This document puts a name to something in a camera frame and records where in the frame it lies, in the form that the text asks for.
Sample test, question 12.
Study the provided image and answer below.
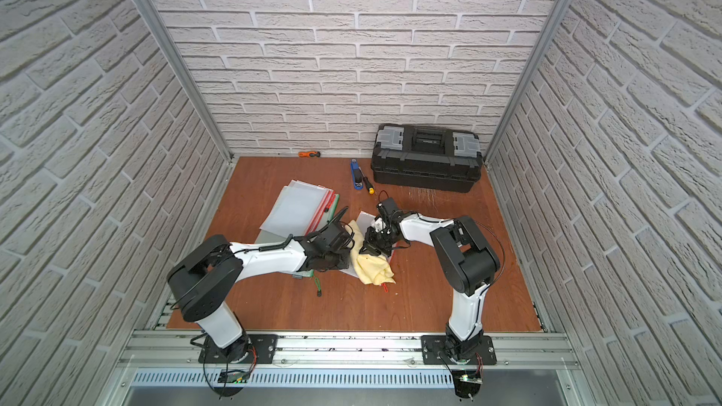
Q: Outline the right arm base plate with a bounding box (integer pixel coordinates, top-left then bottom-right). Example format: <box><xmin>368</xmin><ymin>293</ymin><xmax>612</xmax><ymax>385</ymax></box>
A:
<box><xmin>420</xmin><ymin>333</ymin><xmax>498</xmax><ymax>367</ymax></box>

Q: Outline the yellow wiping cloth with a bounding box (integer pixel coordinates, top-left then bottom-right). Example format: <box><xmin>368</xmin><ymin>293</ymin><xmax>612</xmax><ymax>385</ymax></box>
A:
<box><xmin>346</xmin><ymin>220</ymin><xmax>396</xmax><ymax>286</ymax></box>

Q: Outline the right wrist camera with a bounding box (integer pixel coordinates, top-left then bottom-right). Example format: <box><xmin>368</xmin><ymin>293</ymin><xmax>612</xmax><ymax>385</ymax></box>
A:
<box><xmin>377</xmin><ymin>197</ymin><xmax>403</xmax><ymax>227</ymax></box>

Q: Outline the white red zip document bag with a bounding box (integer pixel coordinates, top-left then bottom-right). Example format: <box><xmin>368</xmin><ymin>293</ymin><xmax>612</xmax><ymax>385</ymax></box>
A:
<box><xmin>261</xmin><ymin>180</ymin><xmax>332</xmax><ymax>237</ymax></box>

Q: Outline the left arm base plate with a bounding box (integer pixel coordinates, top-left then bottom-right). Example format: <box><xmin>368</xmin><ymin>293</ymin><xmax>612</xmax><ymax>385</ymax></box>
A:
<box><xmin>191</xmin><ymin>333</ymin><xmax>279</xmax><ymax>364</ymax></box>

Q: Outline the black plastic toolbox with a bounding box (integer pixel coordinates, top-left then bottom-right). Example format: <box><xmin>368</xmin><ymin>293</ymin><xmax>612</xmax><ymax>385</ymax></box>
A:
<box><xmin>370</xmin><ymin>123</ymin><xmax>483</xmax><ymax>193</ymax></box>

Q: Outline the orange black tool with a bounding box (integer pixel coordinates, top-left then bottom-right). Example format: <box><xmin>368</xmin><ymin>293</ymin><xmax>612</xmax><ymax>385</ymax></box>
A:
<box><xmin>298</xmin><ymin>151</ymin><xmax>322</xmax><ymax>158</ymax></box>

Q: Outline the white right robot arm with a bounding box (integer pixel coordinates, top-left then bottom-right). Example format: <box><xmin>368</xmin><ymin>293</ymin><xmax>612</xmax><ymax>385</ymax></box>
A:
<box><xmin>363</xmin><ymin>214</ymin><xmax>502</xmax><ymax>361</ymax></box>

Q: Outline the green zip mesh document bag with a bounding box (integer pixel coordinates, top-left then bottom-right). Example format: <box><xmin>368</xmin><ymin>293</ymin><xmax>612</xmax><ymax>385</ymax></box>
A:
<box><xmin>255</xmin><ymin>193</ymin><xmax>340</xmax><ymax>297</ymax></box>

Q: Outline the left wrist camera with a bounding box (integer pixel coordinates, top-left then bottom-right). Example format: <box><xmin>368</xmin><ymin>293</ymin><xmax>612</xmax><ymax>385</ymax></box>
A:
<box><xmin>315</xmin><ymin>206</ymin><xmax>353</xmax><ymax>252</ymax></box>

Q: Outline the red zip mesh document bag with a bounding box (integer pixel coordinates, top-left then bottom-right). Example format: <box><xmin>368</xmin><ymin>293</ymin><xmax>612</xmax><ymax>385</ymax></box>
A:
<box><xmin>341</xmin><ymin>212</ymin><xmax>389</xmax><ymax>292</ymax></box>

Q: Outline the aluminium front rail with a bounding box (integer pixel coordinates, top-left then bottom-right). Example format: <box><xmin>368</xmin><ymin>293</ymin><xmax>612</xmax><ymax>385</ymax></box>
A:
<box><xmin>118</xmin><ymin>330</ymin><xmax>580</xmax><ymax>370</ymax></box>

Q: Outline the yellow black screwdriver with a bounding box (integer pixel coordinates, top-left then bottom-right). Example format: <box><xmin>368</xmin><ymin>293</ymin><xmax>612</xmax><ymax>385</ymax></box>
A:
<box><xmin>362</xmin><ymin>176</ymin><xmax>375</xmax><ymax>195</ymax></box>

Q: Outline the blue utility knife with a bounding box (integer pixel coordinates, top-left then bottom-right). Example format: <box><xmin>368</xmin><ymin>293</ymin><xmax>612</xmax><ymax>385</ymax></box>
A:
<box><xmin>350</xmin><ymin>159</ymin><xmax>364</xmax><ymax>190</ymax></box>

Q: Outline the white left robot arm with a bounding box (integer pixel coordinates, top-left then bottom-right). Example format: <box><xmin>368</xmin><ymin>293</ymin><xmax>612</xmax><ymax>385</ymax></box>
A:
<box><xmin>167</xmin><ymin>229</ymin><xmax>353</xmax><ymax>353</ymax></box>

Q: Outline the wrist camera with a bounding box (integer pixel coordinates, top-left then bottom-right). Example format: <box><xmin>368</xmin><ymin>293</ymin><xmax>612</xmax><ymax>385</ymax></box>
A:
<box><xmin>315</xmin><ymin>206</ymin><xmax>353</xmax><ymax>252</ymax></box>
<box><xmin>377</xmin><ymin>197</ymin><xmax>403</xmax><ymax>227</ymax></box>

